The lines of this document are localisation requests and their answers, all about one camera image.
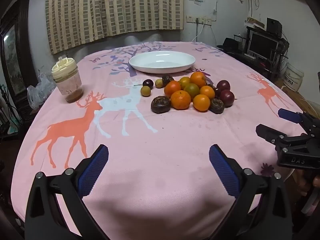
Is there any white bucket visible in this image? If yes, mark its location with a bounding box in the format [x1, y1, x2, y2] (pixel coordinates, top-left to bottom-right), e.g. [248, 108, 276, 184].
[284, 62, 305, 92]

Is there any black speaker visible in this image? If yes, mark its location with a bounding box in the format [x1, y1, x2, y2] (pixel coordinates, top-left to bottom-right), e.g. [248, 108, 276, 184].
[266, 17, 283, 38]

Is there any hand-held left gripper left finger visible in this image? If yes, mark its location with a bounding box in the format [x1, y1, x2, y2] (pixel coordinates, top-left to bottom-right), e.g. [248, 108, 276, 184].
[24, 144, 110, 240]

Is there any clear jar with cream lid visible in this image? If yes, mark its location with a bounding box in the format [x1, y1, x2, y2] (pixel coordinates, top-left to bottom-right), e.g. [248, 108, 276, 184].
[51, 56, 84, 104]

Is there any dark brown wrinkled fruit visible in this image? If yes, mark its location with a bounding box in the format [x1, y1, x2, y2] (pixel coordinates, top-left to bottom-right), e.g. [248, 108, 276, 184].
[209, 98, 225, 115]
[161, 74, 175, 87]
[151, 95, 171, 114]

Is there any clear plastic bag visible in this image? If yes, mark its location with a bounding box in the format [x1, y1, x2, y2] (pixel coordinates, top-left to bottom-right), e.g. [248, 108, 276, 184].
[27, 71, 57, 110]

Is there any black computer monitor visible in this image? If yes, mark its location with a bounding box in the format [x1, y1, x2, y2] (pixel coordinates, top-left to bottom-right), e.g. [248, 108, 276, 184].
[247, 31, 279, 58]

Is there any pink deer print tablecloth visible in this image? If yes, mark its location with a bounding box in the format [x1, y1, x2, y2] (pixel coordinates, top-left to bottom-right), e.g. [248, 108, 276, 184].
[11, 41, 308, 240]

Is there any white router box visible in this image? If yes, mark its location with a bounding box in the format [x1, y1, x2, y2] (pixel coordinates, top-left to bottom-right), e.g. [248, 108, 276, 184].
[246, 17, 265, 28]

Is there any beige checked curtain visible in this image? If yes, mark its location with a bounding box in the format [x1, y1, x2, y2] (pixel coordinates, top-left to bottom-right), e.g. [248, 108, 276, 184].
[45, 0, 185, 55]

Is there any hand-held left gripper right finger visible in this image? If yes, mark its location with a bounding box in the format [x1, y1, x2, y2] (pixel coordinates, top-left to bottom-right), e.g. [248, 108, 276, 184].
[209, 144, 293, 240]

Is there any green yellow mandarin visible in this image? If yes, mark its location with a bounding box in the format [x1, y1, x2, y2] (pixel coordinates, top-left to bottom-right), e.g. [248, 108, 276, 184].
[184, 83, 200, 100]

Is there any small red fruit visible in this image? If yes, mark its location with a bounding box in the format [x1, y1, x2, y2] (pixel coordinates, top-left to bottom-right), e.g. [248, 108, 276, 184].
[219, 90, 235, 108]

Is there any white oval plate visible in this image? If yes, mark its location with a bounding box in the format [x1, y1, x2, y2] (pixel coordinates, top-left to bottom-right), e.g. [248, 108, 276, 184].
[129, 51, 196, 74]

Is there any black media stand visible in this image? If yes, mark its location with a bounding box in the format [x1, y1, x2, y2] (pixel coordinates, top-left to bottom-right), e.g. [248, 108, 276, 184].
[226, 26, 290, 80]

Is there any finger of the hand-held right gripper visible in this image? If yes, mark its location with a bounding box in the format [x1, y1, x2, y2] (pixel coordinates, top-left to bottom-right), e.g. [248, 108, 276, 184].
[278, 108, 320, 135]
[255, 124, 288, 145]

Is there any purple passion fruit with stem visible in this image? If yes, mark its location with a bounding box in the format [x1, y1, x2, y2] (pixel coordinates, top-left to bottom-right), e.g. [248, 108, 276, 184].
[134, 79, 154, 89]

